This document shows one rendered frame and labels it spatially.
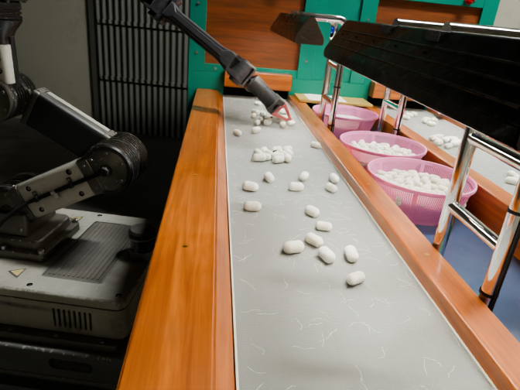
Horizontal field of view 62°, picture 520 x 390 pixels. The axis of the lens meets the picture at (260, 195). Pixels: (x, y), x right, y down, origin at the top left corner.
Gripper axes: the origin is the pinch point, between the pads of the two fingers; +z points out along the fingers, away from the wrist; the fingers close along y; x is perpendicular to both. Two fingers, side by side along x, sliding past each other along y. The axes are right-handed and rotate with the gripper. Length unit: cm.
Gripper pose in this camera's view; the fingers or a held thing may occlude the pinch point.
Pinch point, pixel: (289, 119)
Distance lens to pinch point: 160.9
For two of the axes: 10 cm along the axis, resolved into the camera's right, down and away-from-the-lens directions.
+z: 6.9, 6.3, 3.5
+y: -1.0, -4.0, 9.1
